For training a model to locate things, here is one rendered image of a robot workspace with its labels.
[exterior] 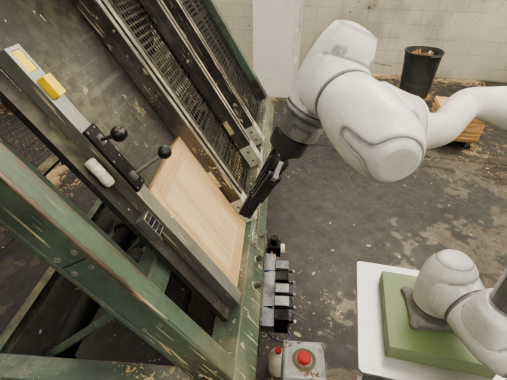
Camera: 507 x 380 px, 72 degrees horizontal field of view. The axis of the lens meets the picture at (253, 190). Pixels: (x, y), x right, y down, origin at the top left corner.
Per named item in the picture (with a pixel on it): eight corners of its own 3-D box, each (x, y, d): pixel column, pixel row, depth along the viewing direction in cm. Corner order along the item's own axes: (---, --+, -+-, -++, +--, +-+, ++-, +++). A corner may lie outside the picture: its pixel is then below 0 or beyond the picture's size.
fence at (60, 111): (229, 307, 120) (240, 304, 118) (-8, 58, 74) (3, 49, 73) (231, 295, 124) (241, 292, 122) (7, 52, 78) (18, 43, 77)
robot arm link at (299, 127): (287, 105, 60) (271, 133, 63) (333, 129, 62) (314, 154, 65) (289, 87, 68) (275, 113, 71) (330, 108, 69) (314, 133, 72)
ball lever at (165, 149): (134, 185, 92) (175, 155, 93) (124, 174, 90) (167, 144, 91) (133, 180, 95) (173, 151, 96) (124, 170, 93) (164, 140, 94)
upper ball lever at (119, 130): (98, 151, 88) (122, 144, 78) (87, 139, 86) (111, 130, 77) (109, 141, 90) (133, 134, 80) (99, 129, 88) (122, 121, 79)
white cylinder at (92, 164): (81, 166, 85) (104, 189, 89) (90, 161, 84) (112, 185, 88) (87, 160, 87) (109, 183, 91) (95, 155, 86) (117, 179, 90)
